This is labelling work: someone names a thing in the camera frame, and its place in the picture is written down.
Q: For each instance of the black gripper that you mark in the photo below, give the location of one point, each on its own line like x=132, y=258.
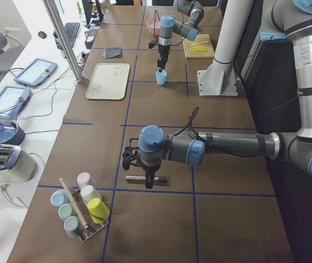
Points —
x=162, y=50
x=150, y=169

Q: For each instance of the light blue plastic cup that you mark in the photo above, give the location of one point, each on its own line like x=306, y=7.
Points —
x=161, y=77

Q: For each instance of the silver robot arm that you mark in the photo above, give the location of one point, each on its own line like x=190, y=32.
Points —
x=281, y=20
x=170, y=24

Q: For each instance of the pink bowl of ice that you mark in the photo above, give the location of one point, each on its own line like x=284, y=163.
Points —
x=153, y=25

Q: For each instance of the yellow cup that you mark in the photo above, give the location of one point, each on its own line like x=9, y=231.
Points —
x=99, y=212

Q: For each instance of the white cup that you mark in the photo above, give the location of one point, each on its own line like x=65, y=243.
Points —
x=88, y=193

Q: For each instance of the pink cup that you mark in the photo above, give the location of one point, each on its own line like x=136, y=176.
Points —
x=84, y=179

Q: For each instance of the green cup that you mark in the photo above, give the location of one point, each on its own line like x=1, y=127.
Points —
x=66, y=210

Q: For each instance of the grey cup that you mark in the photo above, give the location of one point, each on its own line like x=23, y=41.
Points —
x=73, y=227

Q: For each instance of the light blue racked cup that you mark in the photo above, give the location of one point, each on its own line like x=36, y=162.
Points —
x=59, y=197

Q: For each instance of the iridescent metal muddler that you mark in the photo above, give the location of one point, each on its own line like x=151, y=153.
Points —
x=142, y=178

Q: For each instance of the lemon slices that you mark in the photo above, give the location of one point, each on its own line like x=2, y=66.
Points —
x=197, y=49

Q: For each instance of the wooden cutting board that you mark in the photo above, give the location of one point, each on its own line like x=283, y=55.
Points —
x=199, y=55

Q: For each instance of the yellow plastic knife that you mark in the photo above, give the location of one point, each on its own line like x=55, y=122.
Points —
x=199, y=43

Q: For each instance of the grey folded cloth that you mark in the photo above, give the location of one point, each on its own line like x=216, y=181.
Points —
x=115, y=52

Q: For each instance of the cream bear tray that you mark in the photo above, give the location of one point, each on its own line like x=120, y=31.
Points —
x=108, y=81

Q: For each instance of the black box with label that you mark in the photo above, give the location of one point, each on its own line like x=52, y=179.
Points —
x=90, y=37

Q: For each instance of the wooden stick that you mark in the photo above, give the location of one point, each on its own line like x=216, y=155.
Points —
x=73, y=202

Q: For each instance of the black keyboard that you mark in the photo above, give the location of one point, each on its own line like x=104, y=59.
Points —
x=72, y=30

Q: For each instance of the black computer mouse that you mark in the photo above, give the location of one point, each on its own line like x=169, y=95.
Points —
x=42, y=34

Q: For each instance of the far teach pendant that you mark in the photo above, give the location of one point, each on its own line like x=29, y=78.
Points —
x=36, y=72

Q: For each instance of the teach pendant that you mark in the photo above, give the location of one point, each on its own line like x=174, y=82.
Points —
x=13, y=98
x=36, y=72

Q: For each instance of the cream toaster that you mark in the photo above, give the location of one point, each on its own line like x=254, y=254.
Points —
x=16, y=165

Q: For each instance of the blue saucepan with lid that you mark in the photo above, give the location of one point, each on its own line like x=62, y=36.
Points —
x=10, y=131

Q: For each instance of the near teach pendant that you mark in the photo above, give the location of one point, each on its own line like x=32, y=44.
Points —
x=13, y=98

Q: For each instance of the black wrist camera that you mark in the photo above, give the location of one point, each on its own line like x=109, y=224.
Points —
x=152, y=44
x=131, y=156

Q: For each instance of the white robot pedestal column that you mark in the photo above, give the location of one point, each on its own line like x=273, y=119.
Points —
x=224, y=49

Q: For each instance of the white wire cup rack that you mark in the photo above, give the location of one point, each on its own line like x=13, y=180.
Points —
x=93, y=228

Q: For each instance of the aluminium frame post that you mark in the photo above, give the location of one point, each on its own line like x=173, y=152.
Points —
x=60, y=31

